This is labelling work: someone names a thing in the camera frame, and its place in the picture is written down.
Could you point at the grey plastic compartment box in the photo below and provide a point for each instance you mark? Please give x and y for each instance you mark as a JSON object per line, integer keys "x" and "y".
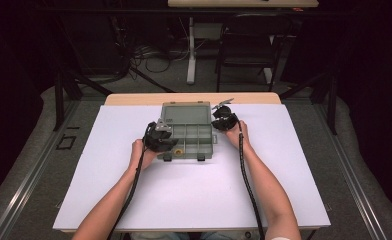
{"x": 192, "y": 133}

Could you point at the white desk leg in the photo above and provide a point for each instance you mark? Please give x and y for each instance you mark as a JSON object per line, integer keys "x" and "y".
{"x": 191, "y": 60}
{"x": 268, "y": 73}

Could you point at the white board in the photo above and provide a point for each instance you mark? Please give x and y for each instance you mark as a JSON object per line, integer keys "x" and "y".
{"x": 197, "y": 193}

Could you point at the black chair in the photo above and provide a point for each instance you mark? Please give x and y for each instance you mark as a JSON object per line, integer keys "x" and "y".
{"x": 250, "y": 43}

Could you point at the person's legs in jeans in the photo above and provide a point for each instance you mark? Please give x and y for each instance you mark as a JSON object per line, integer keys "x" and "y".
{"x": 224, "y": 236}

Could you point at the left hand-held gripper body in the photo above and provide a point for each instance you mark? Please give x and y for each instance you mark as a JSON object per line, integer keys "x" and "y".
{"x": 155, "y": 138}

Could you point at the black metal stand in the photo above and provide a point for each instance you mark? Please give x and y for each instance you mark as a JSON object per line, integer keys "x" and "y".
{"x": 332, "y": 106}
{"x": 59, "y": 100}

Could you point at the person's right hand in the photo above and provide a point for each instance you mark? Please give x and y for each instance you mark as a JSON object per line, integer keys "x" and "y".
{"x": 237, "y": 135}

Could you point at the wooden table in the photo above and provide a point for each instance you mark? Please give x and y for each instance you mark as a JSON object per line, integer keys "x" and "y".
{"x": 134, "y": 98}

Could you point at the light wooden desk top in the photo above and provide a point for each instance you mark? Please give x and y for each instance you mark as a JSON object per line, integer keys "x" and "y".
{"x": 244, "y": 3}

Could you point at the black tripod leg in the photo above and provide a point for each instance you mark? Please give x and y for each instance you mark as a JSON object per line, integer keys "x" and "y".
{"x": 150, "y": 80}

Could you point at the metal floor rail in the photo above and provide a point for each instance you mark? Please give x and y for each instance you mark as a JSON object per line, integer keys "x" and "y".
{"x": 350, "y": 173}
{"x": 34, "y": 173}

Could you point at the person's left hand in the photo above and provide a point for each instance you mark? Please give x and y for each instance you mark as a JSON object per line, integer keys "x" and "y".
{"x": 140, "y": 156}

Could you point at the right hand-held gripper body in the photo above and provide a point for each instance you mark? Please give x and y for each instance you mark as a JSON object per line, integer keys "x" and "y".
{"x": 224, "y": 118}

